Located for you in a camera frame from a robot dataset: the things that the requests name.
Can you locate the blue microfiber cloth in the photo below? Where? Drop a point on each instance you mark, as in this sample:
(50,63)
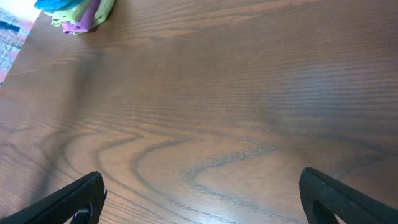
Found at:
(56,5)

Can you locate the folded green cloth bottom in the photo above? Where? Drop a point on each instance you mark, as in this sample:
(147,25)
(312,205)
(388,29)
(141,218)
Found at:
(103,11)

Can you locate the folded green cloth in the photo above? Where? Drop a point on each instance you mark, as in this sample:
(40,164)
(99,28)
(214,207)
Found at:
(103,11)
(70,15)

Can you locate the folded green cloth top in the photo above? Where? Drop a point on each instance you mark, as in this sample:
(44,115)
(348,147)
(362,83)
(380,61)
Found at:
(70,15)

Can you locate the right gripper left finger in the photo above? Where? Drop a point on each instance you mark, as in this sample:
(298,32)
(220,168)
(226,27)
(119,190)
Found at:
(81,201)

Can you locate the folded pink cloth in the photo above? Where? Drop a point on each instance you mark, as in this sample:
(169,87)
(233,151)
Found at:
(85,23)

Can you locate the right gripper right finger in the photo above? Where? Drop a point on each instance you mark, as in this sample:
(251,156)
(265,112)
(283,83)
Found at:
(327,200)

